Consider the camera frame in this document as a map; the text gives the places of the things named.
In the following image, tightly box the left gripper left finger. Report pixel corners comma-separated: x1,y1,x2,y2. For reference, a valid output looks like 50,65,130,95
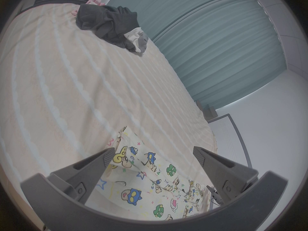
49,147,115,205

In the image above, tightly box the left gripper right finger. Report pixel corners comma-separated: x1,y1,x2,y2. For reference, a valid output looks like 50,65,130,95
193,146,259,205

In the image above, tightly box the white printed pyjama top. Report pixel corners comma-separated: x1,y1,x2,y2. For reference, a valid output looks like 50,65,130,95
96,127,210,221

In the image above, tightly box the bed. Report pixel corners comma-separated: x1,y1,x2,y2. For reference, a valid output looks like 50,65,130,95
0,0,253,226

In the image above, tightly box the pile of clothes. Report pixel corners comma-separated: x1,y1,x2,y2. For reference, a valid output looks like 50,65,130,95
72,0,148,56

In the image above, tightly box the grey bedside table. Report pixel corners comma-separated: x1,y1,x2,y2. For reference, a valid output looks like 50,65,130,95
196,100,218,122

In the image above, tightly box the blue-green curtain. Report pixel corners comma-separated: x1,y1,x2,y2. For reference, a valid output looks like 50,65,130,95
106,0,253,40
154,0,288,110

